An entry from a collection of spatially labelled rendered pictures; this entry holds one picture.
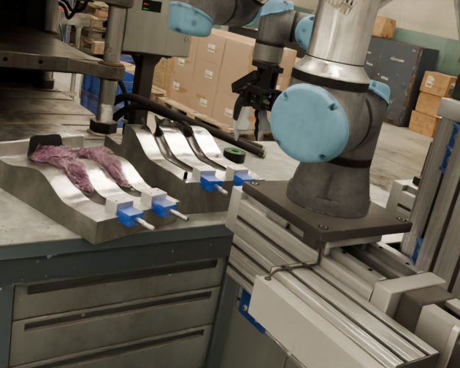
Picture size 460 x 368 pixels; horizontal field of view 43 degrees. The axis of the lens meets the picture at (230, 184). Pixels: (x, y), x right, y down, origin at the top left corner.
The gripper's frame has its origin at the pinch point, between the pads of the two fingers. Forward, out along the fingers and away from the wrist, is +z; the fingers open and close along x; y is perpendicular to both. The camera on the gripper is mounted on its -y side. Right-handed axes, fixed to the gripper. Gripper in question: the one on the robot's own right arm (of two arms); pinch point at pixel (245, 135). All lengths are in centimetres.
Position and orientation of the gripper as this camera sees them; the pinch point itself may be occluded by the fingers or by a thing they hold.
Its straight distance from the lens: 154.3
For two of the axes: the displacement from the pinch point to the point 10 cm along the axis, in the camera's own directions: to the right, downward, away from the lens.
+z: -1.9, 9.3, 3.1
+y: 5.6, 3.6, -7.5
